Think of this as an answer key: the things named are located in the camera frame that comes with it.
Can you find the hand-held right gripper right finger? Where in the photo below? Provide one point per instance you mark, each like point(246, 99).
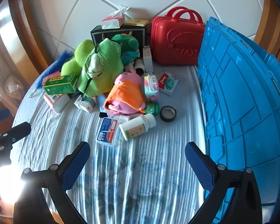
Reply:
point(199, 165)

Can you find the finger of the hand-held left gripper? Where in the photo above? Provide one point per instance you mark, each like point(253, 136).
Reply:
point(19, 130)
point(0, 116)

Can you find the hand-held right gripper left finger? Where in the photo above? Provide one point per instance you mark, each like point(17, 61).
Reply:
point(75, 165)

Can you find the blue smiley hot water bag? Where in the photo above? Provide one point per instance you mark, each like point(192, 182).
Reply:
point(100, 103)

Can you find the blue plastic crate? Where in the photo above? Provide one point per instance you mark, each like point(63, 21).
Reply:
point(235, 98)

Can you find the pastel sanitary pad pack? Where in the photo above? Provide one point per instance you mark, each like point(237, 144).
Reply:
point(151, 86)

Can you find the clear plastic bag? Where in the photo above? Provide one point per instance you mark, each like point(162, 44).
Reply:
point(12, 86)

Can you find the red white striped box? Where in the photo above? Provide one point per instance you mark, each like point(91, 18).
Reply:
point(50, 97)

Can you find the blue white flat box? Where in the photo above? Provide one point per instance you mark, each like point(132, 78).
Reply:
point(107, 130)

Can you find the white tissue pack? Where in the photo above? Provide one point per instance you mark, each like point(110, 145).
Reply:
point(61, 105)

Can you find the blue white striped bedsheet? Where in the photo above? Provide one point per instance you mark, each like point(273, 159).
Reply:
point(130, 179)

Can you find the green medicine box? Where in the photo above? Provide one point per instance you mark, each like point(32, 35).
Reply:
point(60, 84)

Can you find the teal white medicine box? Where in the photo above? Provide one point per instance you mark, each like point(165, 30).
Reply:
point(89, 105)
point(78, 102)

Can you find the black tape roll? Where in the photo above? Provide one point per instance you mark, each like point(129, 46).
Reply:
point(161, 114)

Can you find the large white pill bottle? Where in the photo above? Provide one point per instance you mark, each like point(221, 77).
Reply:
point(135, 127)

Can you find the pink white ointment tube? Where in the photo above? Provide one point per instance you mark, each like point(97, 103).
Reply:
point(128, 117)

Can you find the small green jar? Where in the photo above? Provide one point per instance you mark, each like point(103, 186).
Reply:
point(152, 108)

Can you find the wooden furniture panel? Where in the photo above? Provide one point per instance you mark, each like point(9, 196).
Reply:
point(21, 39)
point(268, 14)

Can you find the blue feather duster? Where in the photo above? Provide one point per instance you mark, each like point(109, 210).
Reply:
point(60, 61)

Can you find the pink pig plush orange dress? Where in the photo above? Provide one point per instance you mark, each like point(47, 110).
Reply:
point(126, 93)

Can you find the red and green small box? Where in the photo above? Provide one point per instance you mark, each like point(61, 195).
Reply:
point(168, 82)

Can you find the light green plush toy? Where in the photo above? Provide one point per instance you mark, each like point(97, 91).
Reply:
point(81, 51)

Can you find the small white plush toy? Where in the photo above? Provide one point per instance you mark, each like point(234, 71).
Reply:
point(130, 68)

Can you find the green frog fabric hat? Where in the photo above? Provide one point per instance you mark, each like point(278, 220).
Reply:
point(107, 58)

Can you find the cardboard tube roll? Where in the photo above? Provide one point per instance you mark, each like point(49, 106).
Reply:
point(140, 65)

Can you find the tall white box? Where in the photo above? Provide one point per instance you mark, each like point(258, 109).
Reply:
point(148, 60)

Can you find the teal fabric piece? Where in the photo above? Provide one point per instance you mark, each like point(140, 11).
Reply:
point(130, 56)

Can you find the red hard-shell suitcase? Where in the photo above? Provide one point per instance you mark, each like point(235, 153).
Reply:
point(177, 42)

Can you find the black cardboard box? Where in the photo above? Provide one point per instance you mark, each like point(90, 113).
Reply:
point(107, 31)

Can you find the dark green plush toy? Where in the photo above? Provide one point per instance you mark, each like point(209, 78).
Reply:
point(128, 43)

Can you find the tissue pack in plastic bag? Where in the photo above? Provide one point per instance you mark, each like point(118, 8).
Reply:
point(112, 22)

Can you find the flat yellow box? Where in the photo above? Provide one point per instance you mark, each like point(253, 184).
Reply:
point(136, 22)

